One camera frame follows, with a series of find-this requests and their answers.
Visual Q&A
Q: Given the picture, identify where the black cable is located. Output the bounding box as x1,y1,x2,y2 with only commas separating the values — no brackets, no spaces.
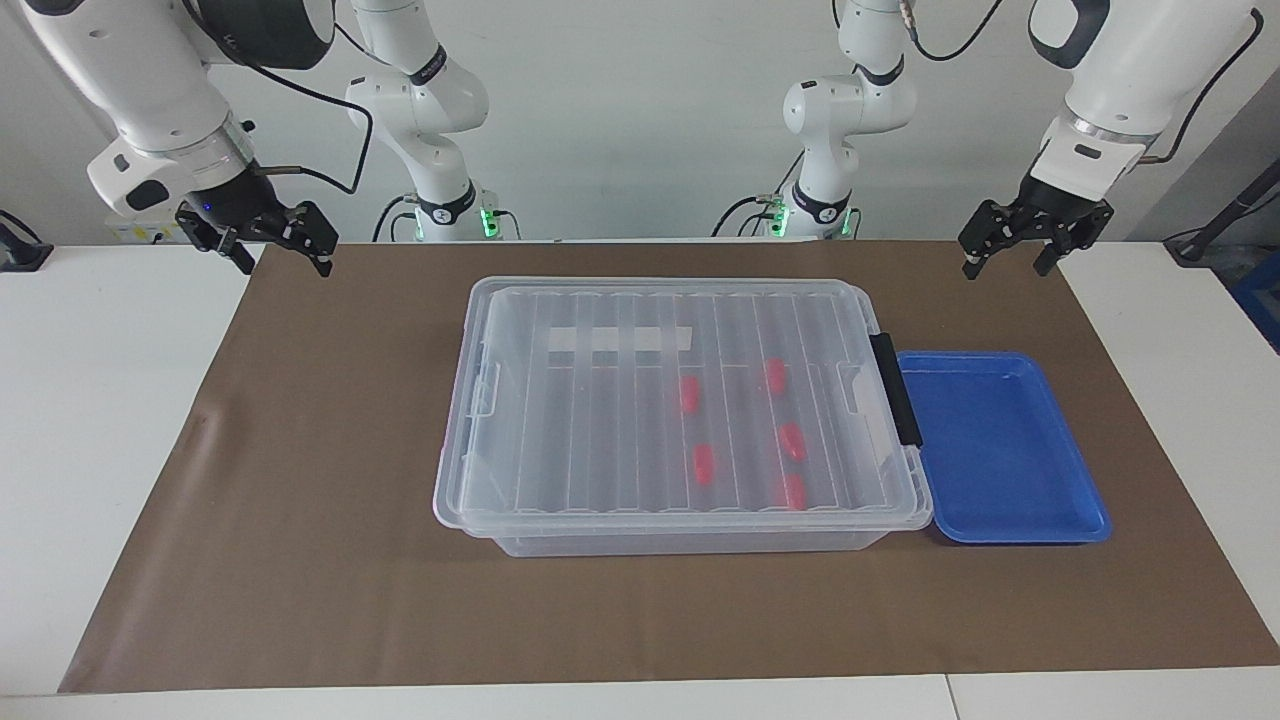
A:
711,190,793,239
372,193,417,243
195,10,376,196
1140,8,1266,166
900,0,1004,63

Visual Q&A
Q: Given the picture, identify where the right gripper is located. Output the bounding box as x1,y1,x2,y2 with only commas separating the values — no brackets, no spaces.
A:
176,162,339,278

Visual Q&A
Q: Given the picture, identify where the clear plastic storage box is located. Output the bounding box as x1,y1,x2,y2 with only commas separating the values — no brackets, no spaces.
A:
464,277,933,559

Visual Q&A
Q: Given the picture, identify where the black box latch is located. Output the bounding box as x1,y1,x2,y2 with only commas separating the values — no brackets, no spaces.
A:
867,332,924,449

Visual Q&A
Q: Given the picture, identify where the blue plastic tray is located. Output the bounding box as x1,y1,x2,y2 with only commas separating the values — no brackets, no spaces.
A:
894,349,1114,546

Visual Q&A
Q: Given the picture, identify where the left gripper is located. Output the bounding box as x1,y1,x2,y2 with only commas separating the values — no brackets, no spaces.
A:
958,172,1114,278

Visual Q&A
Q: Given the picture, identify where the black stand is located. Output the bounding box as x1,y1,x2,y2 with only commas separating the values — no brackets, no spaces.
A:
0,210,54,273
1164,158,1280,267

